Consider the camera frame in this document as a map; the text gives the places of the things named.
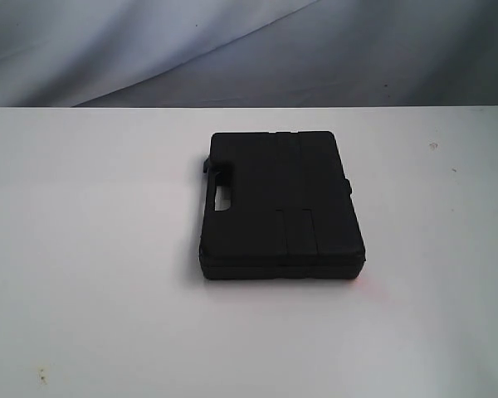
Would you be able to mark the black plastic carrying case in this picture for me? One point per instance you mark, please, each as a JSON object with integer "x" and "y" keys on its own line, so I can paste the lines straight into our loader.
{"x": 278, "y": 206}

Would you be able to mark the grey fabric backdrop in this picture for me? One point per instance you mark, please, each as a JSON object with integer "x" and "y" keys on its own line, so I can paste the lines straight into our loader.
{"x": 248, "y": 53}

